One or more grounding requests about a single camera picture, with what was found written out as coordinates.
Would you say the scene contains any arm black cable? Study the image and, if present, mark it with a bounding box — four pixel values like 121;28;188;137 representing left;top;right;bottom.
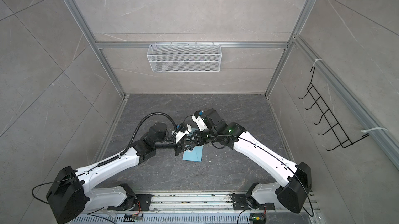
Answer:
182;114;315;218
96;112;178;168

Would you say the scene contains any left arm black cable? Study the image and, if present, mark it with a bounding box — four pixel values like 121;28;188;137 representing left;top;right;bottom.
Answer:
96;112;178;168

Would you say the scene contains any black wire hook rack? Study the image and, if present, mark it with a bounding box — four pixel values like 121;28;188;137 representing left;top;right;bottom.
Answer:
298;67;370;151

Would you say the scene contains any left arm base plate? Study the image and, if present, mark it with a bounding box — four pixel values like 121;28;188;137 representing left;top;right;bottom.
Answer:
123;194;152;211

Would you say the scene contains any white wire mesh basket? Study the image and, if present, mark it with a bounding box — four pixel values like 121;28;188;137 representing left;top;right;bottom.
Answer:
147;44;222;73

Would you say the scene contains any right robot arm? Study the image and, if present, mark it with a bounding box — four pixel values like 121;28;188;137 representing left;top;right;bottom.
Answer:
192;109;312;214

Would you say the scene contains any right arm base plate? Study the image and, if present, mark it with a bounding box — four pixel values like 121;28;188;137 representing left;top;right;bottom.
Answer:
230;193;275;210

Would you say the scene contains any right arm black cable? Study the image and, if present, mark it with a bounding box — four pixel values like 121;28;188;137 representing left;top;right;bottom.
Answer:
182;114;315;218

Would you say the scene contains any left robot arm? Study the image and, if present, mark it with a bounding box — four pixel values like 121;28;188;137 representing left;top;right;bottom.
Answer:
46;123;192;224

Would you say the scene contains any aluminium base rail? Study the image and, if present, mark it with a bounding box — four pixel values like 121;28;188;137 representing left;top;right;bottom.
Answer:
72;192;325;224

